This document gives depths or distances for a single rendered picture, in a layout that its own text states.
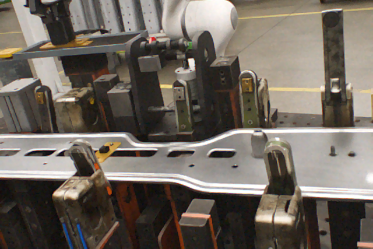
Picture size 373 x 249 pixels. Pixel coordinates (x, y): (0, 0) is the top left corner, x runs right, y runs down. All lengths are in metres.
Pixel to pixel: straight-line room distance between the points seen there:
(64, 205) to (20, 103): 0.49
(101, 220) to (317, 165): 0.38
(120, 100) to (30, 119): 0.26
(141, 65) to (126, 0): 4.66
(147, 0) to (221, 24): 4.24
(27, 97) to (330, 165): 0.78
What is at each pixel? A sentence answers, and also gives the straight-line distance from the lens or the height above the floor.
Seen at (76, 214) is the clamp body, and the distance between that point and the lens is 0.78.
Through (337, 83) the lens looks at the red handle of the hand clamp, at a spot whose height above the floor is 1.08.
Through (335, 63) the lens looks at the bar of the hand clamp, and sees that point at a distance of 0.90.
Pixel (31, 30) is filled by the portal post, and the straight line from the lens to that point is 4.94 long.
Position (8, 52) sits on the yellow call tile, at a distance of 1.46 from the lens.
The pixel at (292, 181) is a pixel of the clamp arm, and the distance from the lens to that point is 0.65.
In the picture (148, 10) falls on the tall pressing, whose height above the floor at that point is 0.59.
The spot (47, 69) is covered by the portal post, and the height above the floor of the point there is 0.30.
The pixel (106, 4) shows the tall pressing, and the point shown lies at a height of 0.72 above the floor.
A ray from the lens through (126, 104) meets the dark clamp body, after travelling 1.09.
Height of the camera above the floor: 1.40
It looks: 22 degrees down
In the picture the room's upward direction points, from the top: 11 degrees counter-clockwise
